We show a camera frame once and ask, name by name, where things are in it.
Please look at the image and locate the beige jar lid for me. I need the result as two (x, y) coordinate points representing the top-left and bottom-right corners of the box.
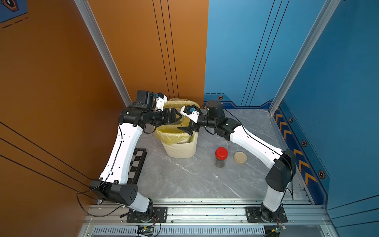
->
(234, 152), (247, 164)

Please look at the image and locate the aluminium corner post right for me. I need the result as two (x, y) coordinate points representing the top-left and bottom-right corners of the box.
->
(268, 0), (340, 116)

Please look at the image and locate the green circuit board right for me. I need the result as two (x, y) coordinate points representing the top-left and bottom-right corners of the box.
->
(271, 225), (287, 235)

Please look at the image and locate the cream waste basket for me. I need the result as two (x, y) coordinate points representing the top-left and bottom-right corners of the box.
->
(162, 135), (198, 159)

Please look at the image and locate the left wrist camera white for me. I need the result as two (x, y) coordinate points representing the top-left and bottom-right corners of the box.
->
(155, 92), (168, 111)

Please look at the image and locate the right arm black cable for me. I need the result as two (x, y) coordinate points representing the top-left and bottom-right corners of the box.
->
(204, 108), (295, 200)

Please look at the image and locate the black white checkerboard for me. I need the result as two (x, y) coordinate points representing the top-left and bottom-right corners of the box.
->
(127, 148), (148, 184)

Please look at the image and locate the aluminium corner post left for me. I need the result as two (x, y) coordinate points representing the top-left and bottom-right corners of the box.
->
(74, 0), (132, 106)

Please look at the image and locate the aluminium corner post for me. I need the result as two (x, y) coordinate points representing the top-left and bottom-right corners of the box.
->
(268, 0), (340, 116)
(74, 0), (132, 106)

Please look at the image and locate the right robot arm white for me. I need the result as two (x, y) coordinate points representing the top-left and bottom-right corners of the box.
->
(180, 100), (297, 222)

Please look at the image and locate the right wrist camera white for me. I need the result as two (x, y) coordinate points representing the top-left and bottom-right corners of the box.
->
(181, 105), (203, 123)

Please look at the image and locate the glass jar red lid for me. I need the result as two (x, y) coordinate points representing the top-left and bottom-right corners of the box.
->
(215, 147), (228, 168)

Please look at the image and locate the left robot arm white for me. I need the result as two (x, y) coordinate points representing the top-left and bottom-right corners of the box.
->
(90, 102), (182, 222)

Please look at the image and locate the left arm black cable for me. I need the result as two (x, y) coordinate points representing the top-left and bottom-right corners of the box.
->
(76, 124), (158, 218)

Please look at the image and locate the green circuit board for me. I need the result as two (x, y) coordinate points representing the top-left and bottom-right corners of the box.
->
(136, 226), (155, 237)
(271, 225), (287, 235)

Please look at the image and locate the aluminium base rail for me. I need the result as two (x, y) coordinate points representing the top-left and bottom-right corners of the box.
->
(79, 198), (338, 237)

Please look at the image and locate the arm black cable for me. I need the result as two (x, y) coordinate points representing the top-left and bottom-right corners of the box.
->
(76, 124), (158, 218)
(204, 108), (295, 200)

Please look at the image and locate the green circuit board left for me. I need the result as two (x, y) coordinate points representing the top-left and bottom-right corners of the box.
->
(136, 226), (155, 237)

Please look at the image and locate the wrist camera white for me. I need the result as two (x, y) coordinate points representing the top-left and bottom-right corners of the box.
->
(155, 92), (168, 111)
(181, 105), (203, 123)

